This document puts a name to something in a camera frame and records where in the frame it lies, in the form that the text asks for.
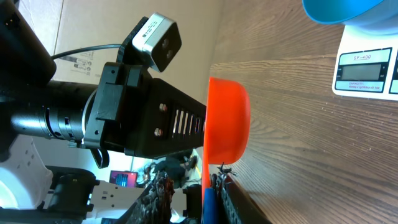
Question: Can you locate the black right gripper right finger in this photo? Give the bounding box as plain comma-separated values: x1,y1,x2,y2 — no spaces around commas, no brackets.
216,164,272,224

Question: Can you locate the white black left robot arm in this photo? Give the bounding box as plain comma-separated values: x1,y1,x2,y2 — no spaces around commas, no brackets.
1,1,206,223

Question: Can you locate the teal blue bowl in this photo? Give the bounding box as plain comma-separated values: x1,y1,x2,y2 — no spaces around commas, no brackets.
302,0,397,35

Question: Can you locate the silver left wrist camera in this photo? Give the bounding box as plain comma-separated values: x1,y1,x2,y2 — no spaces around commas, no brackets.
131,12,182,72

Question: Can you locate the brown cardboard backdrop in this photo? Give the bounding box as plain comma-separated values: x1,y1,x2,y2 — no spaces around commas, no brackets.
12,0,224,97

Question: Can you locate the red scoop with blue handle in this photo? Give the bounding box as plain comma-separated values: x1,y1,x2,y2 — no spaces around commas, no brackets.
201,77,251,224

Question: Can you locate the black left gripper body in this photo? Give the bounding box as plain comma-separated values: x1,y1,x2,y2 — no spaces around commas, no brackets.
83,62,206,159

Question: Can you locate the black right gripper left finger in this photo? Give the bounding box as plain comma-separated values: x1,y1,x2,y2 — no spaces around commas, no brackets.
116,171,174,224

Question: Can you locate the white digital kitchen scale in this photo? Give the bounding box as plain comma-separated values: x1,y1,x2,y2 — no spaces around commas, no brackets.
331,26,397,101

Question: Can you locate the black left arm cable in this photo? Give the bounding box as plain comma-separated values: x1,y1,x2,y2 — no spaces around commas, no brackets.
50,44,123,61

